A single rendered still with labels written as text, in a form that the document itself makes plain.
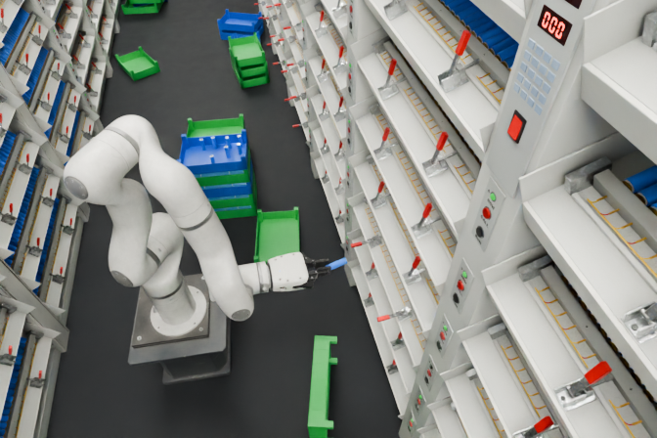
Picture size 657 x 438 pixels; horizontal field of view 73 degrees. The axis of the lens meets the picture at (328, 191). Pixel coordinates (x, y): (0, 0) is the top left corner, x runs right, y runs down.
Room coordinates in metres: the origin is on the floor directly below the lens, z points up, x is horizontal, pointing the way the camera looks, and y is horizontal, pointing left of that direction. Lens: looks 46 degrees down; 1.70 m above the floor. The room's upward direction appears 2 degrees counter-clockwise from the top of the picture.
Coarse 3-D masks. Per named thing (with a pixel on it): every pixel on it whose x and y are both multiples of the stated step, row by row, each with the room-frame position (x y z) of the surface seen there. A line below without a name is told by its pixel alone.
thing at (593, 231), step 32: (576, 160) 0.38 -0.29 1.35; (608, 160) 0.37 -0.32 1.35; (640, 160) 0.38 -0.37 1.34; (544, 192) 0.37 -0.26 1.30; (576, 192) 0.36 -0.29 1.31; (608, 192) 0.33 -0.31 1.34; (640, 192) 0.33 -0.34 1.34; (544, 224) 0.33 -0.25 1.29; (576, 224) 0.32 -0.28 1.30; (608, 224) 0.31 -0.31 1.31; (640, 224) 0.29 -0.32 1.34; (576, 256) 0.28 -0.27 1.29; (608, 256) 0.27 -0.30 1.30; (640, 256) 0.27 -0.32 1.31; (576, 288) 0.26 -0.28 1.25; (608, 288) 0.24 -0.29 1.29; (640, 288) 0.23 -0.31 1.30; (608, 320) 0.21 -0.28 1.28; (640, 320) 0.20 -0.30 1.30; (640, 352) 0.17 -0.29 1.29
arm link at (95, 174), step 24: (96, 144) 0.73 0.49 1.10; (120, 144) 0.75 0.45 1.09; (72, 168) 0.67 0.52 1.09; (96, 168) 0.68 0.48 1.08; (120, 168) 0.71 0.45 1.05; (72, 192) 0.65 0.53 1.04; (96, 192) 0.65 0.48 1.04; (120, 192) 0.70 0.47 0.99; (144, 192) 0.77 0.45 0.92; (120, 216) 0.71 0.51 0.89; (144, 216) 0.74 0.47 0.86; (120, 240) 0.72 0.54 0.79; (144, 240) 0.72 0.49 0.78; (120, 264) 0.69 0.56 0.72; (144, 264) 0.70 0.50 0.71
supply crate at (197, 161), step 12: (192, 144) 1.65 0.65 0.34; (204, 144) 1.66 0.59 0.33; (180, 156) 1.52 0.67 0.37; (192, 156) 1.57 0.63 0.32; (204, 156) 1.57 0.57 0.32; (216, 156) 1.57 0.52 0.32; (240, 156) 1.56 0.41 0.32; (192, 168) 1.46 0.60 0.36; (204, 168) 1.46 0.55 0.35; (216, 168) 1.47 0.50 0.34; (228, 168) 1.47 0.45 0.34; (240, 168) 1.48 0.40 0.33
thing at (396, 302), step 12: (360, 204) 1.05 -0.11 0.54; (360, 216) 1.00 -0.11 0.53; (372, 252) 0.85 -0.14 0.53; (384, 252) 0.84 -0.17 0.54; (384, 264) 0.80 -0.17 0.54; (384, 276) 0.76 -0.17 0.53; (396, 276) 0.75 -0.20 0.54; (384, 288) 0.72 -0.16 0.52; (396, 288) 0.71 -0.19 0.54; (396, 300) 0.67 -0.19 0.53; (408, 324) 0.59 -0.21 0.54; (408, 336) 0.56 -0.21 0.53; (420, 336) 0.55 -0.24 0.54; (408, 348) 0.53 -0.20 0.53; (420, 348) 0.52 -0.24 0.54; (420, 360) 0.49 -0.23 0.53
